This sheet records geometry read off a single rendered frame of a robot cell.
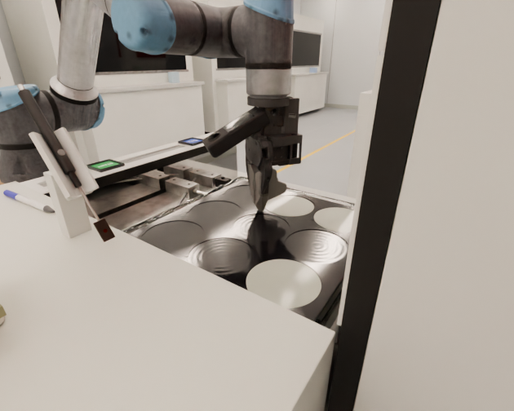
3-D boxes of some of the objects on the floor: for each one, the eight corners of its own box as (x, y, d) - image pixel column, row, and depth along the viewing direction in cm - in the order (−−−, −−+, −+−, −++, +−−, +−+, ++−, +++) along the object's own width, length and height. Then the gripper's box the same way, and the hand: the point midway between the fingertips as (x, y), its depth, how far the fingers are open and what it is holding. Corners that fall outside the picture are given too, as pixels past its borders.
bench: (325, 109, 794) (334, 19, 708) (292, 120, 659) (298, 10, 574) (289, 106, 849) (293, 22, 763) (251, 115, 714) (250, 15, 629)
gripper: (307, 98, 50) (300, 214, 59) (282, 93, 58) (279, 196, 67) (259, 100, 47) (259, 223, 56) (239, 95, 55) (241, 203, 64)
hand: (257, 205), depth 60 cm, fingers closed
